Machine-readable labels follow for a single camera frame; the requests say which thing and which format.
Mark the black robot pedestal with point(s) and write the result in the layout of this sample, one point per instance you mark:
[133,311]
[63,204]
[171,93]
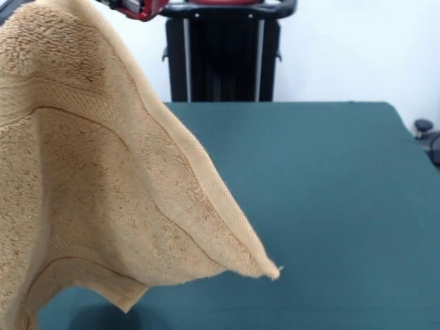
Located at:
[223,68]

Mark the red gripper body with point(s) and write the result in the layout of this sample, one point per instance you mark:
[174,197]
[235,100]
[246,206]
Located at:
[151,8]

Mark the grey office chair base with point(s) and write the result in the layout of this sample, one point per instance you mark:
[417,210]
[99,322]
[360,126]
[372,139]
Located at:
[423,125]

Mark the tan terry towel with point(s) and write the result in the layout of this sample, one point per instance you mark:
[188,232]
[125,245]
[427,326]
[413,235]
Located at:
[86,172]

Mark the dark green table cloth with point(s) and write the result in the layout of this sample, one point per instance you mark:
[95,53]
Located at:
[326,206]

